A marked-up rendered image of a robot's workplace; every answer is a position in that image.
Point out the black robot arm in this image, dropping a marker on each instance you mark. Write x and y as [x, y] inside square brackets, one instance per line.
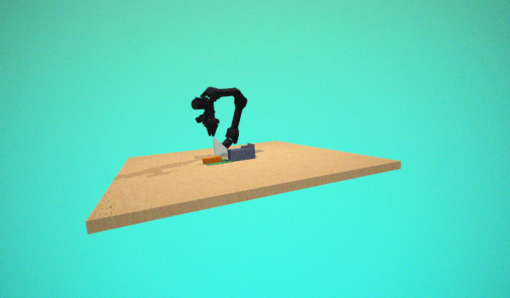
[214, 94]

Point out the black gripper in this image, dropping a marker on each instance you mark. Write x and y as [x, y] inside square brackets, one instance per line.
[212, 123]

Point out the orange l-shaped part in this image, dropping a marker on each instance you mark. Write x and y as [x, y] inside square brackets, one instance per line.
[211, 160]

